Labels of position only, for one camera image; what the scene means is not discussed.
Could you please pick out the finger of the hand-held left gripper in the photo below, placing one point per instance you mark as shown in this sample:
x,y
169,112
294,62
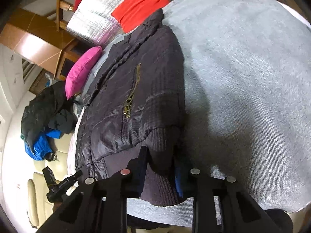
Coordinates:
x,y
76,175

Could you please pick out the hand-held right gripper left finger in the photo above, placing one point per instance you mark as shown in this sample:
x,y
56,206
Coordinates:
x,y
139,174

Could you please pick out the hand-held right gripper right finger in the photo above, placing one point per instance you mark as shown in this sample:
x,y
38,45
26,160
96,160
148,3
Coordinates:
x,y
179,182

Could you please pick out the dark quilted zip jacket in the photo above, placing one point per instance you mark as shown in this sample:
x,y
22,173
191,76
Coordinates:
x,y
136,102

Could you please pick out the beige leather sofa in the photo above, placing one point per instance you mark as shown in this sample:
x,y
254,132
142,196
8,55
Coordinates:
x,y
34,194

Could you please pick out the blue jacket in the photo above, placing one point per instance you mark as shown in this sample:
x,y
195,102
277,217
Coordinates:
x,y
36,145

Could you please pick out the black crumpled garment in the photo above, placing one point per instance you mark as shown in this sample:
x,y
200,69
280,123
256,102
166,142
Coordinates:
x,y
63,122

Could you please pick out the clear plastic bag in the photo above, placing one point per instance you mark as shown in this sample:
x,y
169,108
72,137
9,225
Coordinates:
x,y
78,100

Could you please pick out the black puffer jacket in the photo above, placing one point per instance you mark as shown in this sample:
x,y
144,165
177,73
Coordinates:
x,y
41,109

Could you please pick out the pink pillow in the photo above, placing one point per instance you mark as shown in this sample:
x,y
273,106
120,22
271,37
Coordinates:
x,y
82,70

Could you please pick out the grey blanket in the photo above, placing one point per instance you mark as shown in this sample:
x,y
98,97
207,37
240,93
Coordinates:
x,y
243,77

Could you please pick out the wooden cabinet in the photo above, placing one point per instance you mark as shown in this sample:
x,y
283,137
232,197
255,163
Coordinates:
x,y
34,46

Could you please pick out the silver foil insulation mat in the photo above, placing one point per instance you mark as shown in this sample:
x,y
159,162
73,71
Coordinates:
x,y
97,17

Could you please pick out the red pillow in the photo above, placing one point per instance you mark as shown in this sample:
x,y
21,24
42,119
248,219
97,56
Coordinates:
x,y
141,4

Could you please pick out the wooden railing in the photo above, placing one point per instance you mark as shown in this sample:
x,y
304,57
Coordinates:
x,y
60,4

